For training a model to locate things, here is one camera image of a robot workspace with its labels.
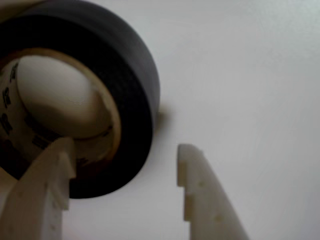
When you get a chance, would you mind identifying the black tape roll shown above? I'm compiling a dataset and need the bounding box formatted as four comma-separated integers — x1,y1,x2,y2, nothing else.
0,0,161,200

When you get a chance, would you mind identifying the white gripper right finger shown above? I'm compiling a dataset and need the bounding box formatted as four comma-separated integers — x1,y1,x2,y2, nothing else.
176,143,251,240

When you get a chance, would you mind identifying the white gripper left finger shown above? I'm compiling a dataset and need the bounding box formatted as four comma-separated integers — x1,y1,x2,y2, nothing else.
0,136,77,240

